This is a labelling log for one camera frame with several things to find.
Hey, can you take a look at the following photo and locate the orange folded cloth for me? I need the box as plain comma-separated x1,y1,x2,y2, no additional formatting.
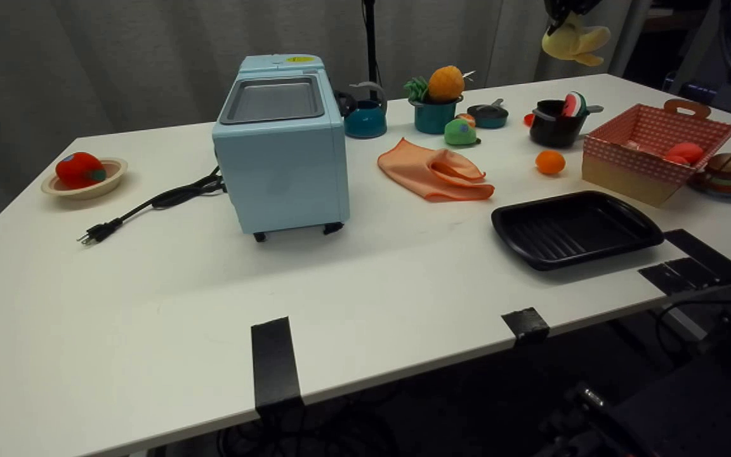
375,138,497,205

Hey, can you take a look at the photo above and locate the black grill tray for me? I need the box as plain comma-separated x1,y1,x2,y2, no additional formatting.
490,187,667,275

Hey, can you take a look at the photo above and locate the light blue toaster oven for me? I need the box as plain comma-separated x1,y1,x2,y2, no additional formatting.
211,54,353,244

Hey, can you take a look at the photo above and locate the long black tape strip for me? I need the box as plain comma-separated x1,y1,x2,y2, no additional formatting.
249,315,305,414

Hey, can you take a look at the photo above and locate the blue toy kettle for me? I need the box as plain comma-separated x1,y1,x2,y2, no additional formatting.
336,79,392,143

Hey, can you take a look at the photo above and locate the orange pineapple plush toy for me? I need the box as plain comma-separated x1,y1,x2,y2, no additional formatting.
403,64,471,107

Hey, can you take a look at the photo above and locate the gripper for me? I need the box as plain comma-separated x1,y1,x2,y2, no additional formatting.
544,0,606,28

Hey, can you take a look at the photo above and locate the red checkered basket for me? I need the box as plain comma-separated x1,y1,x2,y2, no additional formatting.
582,96,731,210

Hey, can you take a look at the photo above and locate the small orange fruit plush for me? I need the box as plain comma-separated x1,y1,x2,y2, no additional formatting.
534,147,569,178

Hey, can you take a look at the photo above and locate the small black tape piece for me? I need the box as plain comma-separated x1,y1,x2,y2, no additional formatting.
499,304,554,346

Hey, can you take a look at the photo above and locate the black toy pot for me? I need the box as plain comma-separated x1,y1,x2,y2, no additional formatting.
523,96,605,150

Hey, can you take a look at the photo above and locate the blue toy pan with lid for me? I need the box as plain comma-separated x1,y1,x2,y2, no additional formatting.
465,96,511,133

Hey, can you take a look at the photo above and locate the short black tape patch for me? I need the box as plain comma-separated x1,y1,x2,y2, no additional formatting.
636,260,683,298

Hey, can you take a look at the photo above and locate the grey curtain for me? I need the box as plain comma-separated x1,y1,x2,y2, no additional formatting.
0,0,653,238

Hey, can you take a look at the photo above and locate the black tripod stand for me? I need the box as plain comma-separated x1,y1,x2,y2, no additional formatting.
361,0,384,86

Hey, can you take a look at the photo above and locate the red tomato on plate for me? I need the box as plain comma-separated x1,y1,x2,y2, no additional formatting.
41,157,130,204

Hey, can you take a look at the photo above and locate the black power cord with plug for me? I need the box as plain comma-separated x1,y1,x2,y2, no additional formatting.
76,164,228,248

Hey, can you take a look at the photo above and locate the yellow banana plush toy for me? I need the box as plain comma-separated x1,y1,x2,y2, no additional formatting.
540,21,614,69

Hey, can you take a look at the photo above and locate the watermelon slice plush toy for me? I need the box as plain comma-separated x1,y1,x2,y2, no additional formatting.
560,91,592,122

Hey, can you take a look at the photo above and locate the red tomato plush toy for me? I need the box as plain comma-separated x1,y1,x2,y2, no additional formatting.
53,150,108,190

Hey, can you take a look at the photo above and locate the green plush fruit toy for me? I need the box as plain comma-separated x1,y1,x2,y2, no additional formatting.
441,115,482,150

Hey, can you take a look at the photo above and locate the blue toy pot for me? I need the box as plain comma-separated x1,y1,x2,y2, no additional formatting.
409,95,461,138

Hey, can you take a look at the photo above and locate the wide black tape strip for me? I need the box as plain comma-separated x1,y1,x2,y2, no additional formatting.
663,227,731,287

